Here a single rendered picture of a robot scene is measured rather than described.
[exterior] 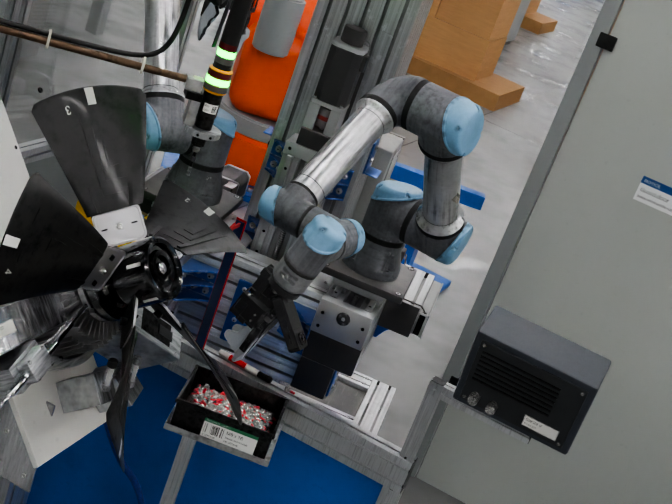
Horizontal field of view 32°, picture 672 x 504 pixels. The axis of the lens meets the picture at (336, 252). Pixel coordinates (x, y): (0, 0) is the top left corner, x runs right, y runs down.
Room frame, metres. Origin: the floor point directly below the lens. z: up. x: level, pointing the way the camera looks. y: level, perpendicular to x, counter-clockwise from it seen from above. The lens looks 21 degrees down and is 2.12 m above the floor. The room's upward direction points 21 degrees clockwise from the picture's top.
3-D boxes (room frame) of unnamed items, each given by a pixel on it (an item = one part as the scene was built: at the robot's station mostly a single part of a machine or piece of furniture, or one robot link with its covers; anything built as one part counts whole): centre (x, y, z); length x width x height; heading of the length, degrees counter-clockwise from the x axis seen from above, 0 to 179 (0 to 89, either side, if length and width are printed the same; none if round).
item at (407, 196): (2.77, -0.10, 1.20); 0.13 x 0.12 x 0.14; 68
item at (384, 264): (2.78, -0.09, 1.09); 0.15 x 0.15 x 0.10
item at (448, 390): (2.23, -0.40, 1.04); 0.24 x 0.03 x 0.03; 75
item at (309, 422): (2.36, 0.12, 0.82); 0.90 x 0.04 x 0.08; 75
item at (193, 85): (2.04, 0.32, 1.50); 0.09 x 0.07 x 0.10; 110
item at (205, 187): (2.83, 0.40, 1.09); 0.15 x 0.15 x 0.10
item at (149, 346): (2.10, 0.32, 0.98); 0.20 x 0.16 x 0.20; 75
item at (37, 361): (1.71, 0.40, 1.08); 0.07 x 0.04 x 0.06; 175
